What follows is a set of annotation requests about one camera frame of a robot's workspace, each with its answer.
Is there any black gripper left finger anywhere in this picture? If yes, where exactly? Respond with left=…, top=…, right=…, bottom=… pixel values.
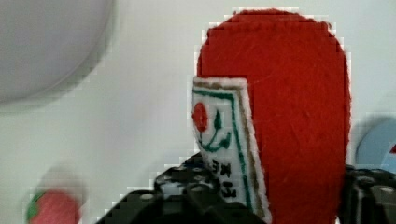
left=96, top=153, right=265, bottom=224

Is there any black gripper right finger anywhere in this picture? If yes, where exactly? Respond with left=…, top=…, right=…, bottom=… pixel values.
left=338, top=165, right=396, bottom=224

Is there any red felt ketchup bottle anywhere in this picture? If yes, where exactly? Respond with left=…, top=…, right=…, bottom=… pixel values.
left=191, top=9, right=350, bottom=224

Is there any blue bowl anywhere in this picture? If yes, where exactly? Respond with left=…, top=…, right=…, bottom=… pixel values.
left=356, top=119, right=396, bottom=173

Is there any strawberry inside blue bowl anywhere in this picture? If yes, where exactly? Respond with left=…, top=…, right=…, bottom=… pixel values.
left=389, top=145, right=396, bottom=154

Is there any red toy strawberry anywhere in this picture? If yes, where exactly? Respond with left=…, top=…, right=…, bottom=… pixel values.
left=26, top=189, right=81, bottom=224

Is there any lavender round plate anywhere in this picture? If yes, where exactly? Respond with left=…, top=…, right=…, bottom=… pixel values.
left=0, top=0, right=114, bottom=102

